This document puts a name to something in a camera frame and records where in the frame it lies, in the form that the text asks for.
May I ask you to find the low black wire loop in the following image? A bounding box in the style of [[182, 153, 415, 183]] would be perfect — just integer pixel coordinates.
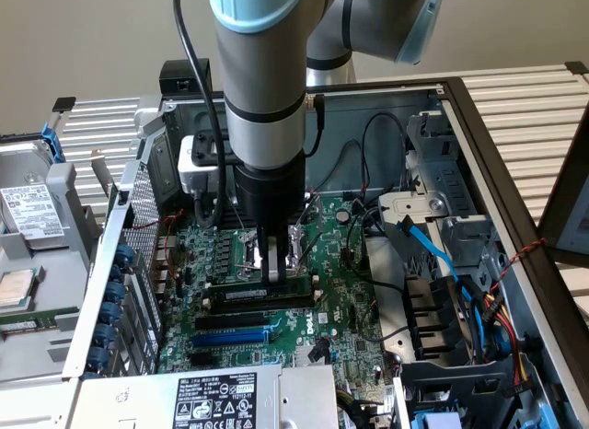
[[329, 140, 367, 193]]

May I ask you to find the black fan shroud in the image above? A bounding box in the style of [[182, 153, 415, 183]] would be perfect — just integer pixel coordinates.
[[402, 274, 478, 362]]

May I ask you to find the long black curved wire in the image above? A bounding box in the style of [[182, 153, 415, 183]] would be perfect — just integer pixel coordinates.
[[344, 205, 409, 295]]

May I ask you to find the silver hard disk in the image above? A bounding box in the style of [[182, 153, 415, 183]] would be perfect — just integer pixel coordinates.
[[0, 141, 64, 249]]

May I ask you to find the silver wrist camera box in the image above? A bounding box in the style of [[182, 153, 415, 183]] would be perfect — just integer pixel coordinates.
[[178, 133, 229, 195]]

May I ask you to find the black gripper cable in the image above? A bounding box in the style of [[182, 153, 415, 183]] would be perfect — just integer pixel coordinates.
[[303, 92, 329, 159]]

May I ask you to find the metal socket cover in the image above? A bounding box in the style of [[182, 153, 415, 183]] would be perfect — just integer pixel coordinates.
[[289, 193, 324, 264]]

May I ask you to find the coloured power wire bundle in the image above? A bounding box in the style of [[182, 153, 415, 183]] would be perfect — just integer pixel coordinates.
[[459, 281, 535, 398]]

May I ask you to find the green RAM stick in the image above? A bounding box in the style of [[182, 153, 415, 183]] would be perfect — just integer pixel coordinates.
[[207, 281, 317, 304], [0, 311, 77, 333]]

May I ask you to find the thin metal locking lever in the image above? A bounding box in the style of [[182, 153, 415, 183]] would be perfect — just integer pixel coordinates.
[[229, 203, 250, 241], [297, 229, 325, 268]]

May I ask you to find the black plastic box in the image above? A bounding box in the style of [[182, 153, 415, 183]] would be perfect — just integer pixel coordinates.
[[159, 59, 214, 97]]

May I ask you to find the black camera cable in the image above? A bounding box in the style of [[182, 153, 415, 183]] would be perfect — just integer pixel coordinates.
[[172, 0, 230, 230]]

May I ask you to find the silver CPU chip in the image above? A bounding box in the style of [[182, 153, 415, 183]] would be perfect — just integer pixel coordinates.
[[0, 268, 37, 308]]

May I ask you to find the open metal PC case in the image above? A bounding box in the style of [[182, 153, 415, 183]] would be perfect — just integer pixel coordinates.
[[62, 76, 589, 429]]

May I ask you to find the CPU socket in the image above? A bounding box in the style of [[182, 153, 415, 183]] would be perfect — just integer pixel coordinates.
[[237, 228, 307, 281]]

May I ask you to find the metal disk bay cage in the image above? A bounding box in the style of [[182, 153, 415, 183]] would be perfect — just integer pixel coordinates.
[[376, 110, 493, 283]]

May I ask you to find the small silver heatsink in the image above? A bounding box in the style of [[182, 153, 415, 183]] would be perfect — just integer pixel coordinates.
[[294, 343, 333, 366]]

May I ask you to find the dark framed panel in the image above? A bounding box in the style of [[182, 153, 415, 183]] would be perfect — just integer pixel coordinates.
[[537, 109, 589, 264]]

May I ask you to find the tall black wire loop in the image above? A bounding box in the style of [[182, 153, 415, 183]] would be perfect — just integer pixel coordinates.
[[361, 112, 410, 193]]

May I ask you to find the long black expansion slot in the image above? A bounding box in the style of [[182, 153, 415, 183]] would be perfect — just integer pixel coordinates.
[[195, 310, 267, 332]]

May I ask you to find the blue flat disk wire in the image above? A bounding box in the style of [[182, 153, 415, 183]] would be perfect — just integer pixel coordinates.
[[394, 214, 461, 283]]

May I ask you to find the silver power supply with label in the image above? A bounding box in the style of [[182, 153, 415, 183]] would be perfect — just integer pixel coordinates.
[[68, 364, 340, 429]]

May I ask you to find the grey parts rack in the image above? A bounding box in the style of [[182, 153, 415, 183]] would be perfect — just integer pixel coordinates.
[[0, 132, 110, 384]]

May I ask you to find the red black twisted wire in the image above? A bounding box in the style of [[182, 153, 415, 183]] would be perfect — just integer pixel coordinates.
[[487, 237, 549, 295]]

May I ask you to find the green motherboard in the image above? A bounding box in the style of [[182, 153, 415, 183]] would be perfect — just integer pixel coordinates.
[[156, 192, 402, 405]]

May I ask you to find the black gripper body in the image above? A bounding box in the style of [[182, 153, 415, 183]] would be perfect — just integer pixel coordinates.
[[232, 152, 308, 239]]

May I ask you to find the black plastic drive bracket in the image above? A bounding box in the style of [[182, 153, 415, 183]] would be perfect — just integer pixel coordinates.
[[398, 358, 524, 429]]

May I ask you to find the blue disk bracket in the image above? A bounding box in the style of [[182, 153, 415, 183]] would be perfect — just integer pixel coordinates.
[[40, 122, 64, 163]]

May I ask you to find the thin red wire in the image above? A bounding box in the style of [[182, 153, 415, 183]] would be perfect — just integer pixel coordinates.
[[133, 209, 186, 283]]

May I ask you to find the blue expansion slot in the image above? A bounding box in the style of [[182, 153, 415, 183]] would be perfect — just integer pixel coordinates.
[[191, 325, 271, 350]]

